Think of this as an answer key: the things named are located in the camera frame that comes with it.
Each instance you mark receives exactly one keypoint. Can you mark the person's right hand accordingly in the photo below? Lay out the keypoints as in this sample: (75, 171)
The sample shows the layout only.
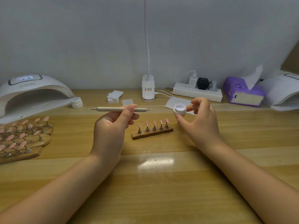
(201, 126)

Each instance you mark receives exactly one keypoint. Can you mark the person's left hand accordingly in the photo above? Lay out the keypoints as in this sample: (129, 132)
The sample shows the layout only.
(111, 137)

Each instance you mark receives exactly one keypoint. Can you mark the white gel jar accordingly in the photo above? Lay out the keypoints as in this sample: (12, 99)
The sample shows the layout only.
(180, 108)

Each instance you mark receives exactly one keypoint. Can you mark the grey dotting pen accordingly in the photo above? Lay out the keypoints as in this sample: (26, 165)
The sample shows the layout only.
(105, 109)

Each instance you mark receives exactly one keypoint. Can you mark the wooden nail holder strip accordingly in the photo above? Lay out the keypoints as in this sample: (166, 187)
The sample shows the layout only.
(152, 133)

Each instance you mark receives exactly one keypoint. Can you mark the wooden stands with pink nails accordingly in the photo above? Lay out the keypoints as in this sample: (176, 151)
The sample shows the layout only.
(22, 139)

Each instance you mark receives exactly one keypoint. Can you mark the white nail lamp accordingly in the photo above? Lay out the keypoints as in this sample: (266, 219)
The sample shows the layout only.
(32, 91)
(281, 91)

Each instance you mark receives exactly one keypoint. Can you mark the person's left forearm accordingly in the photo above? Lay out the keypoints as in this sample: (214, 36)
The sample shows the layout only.
(51, 193)

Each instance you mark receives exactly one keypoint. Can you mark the person's right forearm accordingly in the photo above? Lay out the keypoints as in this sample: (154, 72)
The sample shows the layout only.
(257, 184)

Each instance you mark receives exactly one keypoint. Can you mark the white desk lamp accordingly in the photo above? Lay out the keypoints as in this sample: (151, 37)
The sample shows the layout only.
(148, 89)

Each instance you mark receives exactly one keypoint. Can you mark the white power strip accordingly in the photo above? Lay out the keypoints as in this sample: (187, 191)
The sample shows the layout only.
(197, 92)

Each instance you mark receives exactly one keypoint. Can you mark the white paper sheet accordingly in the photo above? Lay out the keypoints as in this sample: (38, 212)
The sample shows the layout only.
(172, 102)

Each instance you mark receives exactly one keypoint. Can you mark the small white paper square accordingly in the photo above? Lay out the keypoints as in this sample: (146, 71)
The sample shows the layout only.
(127, 102)

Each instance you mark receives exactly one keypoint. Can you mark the grey plug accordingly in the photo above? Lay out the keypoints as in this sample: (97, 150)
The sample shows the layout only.
(213, 86)

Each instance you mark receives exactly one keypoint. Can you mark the stack of white cotton pads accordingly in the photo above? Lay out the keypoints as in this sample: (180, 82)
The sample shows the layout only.
(115, 96)

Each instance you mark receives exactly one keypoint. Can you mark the black plug adapter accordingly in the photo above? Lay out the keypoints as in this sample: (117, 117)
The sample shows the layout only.
(203, 83)

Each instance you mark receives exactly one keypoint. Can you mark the white charger plug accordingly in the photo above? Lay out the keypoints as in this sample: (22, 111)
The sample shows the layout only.
(192, 82)

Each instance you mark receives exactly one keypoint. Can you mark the small closed white jar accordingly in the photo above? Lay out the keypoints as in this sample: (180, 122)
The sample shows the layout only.
(76, 103)

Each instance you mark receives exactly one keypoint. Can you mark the purple tissue box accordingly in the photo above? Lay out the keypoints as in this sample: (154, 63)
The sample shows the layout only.
(234, 90)

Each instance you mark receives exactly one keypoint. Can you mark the white tissue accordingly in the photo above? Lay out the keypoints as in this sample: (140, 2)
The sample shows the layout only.
(254, 77)

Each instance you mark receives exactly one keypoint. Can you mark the brown wooden board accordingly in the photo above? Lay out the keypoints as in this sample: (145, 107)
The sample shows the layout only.
(292, 58)

